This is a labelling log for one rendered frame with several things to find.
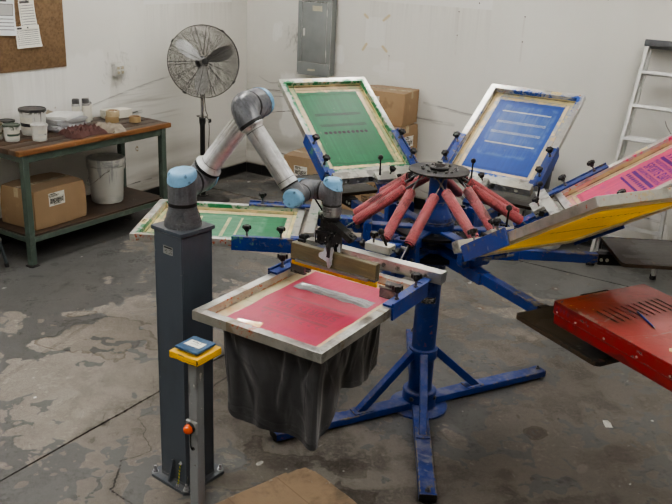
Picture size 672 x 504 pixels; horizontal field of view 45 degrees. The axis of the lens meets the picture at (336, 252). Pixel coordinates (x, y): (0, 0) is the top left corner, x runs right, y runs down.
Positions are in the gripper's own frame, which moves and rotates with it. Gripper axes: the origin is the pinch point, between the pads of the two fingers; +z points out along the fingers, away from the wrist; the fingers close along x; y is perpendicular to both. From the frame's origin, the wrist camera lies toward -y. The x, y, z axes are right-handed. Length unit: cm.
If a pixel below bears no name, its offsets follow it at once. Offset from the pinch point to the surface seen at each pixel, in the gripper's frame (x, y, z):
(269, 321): 36.0, 4.7, 13.6
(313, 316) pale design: 22.0, -5.8, 13.5
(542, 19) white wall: -421, 70, -74
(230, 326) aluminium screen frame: 52, 10, 11
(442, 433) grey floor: -75, -24, 109
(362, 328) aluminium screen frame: 25.1, -29.3, 10.4
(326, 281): -10.9, 9.9, 13.6
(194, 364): 76, 7, 16
